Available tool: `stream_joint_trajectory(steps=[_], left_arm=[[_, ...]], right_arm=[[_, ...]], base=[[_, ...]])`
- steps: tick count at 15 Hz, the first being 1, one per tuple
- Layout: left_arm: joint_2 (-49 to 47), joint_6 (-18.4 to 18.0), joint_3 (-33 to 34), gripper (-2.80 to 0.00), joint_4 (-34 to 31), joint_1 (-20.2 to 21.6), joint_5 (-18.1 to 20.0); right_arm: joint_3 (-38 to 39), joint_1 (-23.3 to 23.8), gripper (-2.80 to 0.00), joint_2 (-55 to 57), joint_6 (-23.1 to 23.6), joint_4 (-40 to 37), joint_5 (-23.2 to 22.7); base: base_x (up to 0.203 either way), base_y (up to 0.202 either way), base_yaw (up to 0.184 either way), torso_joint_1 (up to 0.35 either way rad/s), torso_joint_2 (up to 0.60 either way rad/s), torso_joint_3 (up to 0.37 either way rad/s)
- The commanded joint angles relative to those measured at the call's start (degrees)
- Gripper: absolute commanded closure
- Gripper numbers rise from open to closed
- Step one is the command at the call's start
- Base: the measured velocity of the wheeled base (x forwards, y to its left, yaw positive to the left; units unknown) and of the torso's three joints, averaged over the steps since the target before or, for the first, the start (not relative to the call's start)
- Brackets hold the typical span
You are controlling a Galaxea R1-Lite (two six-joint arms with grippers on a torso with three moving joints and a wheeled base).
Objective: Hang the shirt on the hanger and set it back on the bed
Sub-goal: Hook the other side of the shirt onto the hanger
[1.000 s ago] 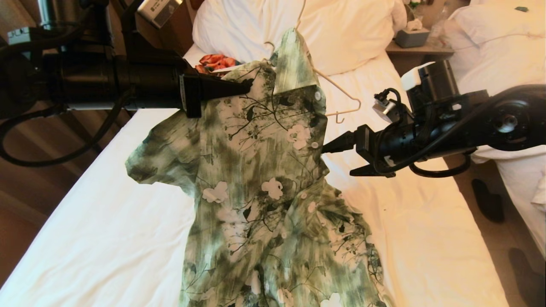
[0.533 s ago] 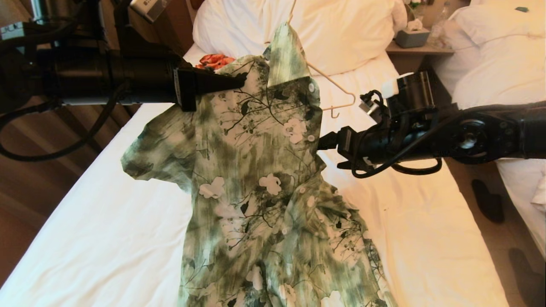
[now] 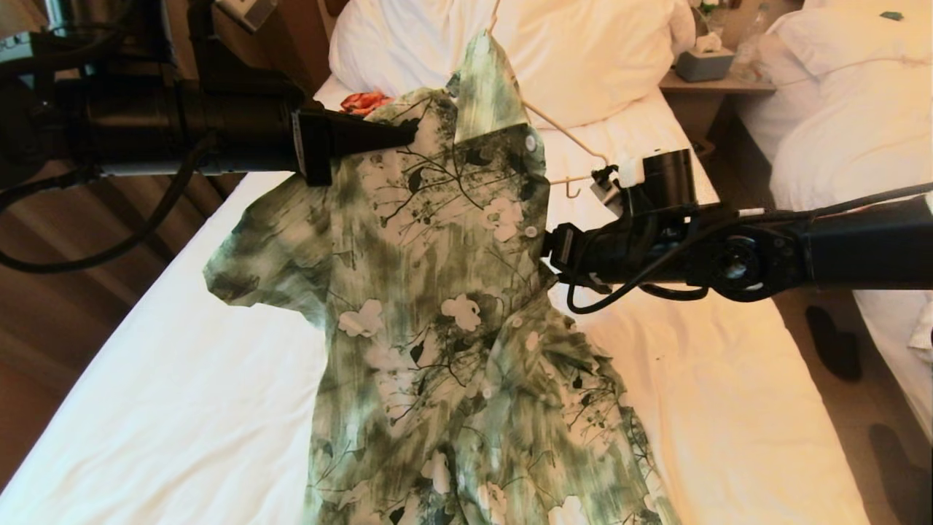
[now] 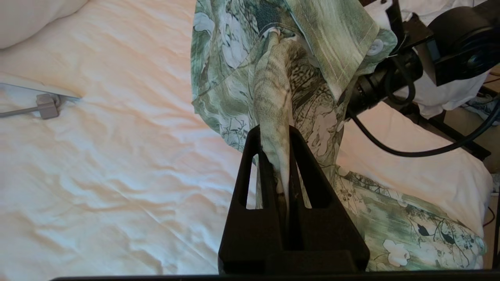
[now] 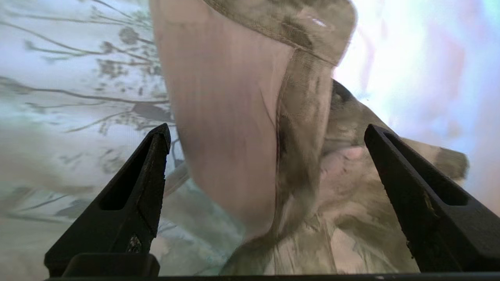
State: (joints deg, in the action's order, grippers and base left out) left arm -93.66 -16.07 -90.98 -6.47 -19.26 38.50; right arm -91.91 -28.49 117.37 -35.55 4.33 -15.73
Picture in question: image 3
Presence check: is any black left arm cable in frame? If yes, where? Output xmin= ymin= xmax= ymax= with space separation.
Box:
xmin=0 ymin=131 xmax=219 ymax=274

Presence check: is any grey tissue box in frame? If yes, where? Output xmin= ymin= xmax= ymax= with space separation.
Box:
xmin=674 ymin=33 xmax=735 ymax=82

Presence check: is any white pillow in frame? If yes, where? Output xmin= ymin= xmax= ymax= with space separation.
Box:
xmin=330 ymin=0 xmax=693 ymax=131

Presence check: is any white sheeted bed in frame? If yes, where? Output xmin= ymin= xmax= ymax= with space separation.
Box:
xmin=0 ymin=77 xmax=868 ymax=525

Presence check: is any white duvet bed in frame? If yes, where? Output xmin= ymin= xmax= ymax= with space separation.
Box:
xmin=736 ymin=0 xmax=933 ymax=438

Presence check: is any white wire hanger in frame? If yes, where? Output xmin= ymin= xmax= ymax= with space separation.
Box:
xmin=487 ymin=0 xmax=609 ymax=199

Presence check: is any small potted plant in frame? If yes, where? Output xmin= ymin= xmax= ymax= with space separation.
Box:
xmin=685 ymin=0 xmax=724 ymax=37

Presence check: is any brown curtain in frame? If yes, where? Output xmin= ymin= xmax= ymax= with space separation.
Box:
xmin=0 ymin=0 xmax=329 ymax=380

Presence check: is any wooden nightstand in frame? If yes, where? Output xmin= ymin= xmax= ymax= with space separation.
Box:
xmin=658 ymin=69 xmax=777 ymax=147

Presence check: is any black slipper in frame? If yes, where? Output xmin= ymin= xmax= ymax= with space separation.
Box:
xmin=805 ymin=306 xmax=863 ymax=381

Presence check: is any orange floral garment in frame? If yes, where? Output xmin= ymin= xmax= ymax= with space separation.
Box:
xmin=339 ymin=91 xmax=398 ymax=117

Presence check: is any green floral short-sleeve shirt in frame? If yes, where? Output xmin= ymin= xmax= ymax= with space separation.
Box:
xmin=203 ymin=31 xmax=682 ymax=525

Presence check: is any clear plastic bag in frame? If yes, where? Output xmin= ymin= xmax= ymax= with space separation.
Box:
xmin=733 ymin=7 xmax=777 ymax=81

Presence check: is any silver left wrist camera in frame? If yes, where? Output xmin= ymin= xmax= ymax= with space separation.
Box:
xmin=215 ymin=0 xmax=278 ymax=34

